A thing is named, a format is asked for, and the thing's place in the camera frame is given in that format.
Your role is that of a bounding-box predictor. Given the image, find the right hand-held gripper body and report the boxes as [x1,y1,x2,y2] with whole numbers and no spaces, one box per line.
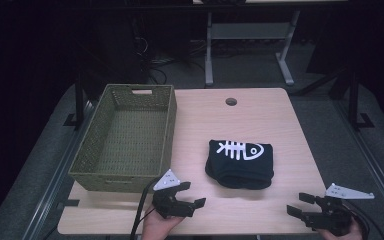
[308,182,375,237]

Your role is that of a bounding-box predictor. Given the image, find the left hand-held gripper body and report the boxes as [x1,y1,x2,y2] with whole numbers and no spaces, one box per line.
[152,168,195,220]

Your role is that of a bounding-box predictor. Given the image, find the black shirt fishbone print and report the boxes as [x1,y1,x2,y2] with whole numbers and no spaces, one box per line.
[204,139,275,191]

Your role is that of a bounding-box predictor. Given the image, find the green woven basket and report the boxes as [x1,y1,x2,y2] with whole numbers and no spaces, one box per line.
[68,83,178,194]

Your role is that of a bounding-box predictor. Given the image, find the person's left hand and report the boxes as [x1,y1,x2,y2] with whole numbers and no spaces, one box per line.
[141,204,185,240]

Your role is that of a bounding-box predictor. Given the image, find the person's right hand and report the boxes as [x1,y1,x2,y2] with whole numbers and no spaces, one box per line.
[317,218,364,240]

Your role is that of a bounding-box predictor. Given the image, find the black metal stand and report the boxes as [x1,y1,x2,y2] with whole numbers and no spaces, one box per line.
[62,70,88,130]
[293,65,376,131]

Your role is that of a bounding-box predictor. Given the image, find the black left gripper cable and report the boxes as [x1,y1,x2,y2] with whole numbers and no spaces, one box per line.
[129,176,164,240]

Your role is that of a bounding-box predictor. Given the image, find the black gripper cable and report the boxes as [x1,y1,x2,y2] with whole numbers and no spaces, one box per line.
[342,199,372,240]
[129,176,164,240]

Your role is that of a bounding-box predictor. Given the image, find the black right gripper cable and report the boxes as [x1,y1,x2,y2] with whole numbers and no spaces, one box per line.
[342,199,372,240]

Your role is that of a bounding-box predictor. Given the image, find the grey metal floor rail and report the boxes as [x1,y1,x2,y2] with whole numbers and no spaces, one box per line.
[22,99,96,240]
[332,99,384,232]

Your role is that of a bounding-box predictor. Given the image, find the black floor cables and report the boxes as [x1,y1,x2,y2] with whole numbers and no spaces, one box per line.
[132,33,208,86]

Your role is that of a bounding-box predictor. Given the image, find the grey metal table frame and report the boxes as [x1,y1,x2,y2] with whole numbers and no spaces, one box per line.
[204,9,302,87]

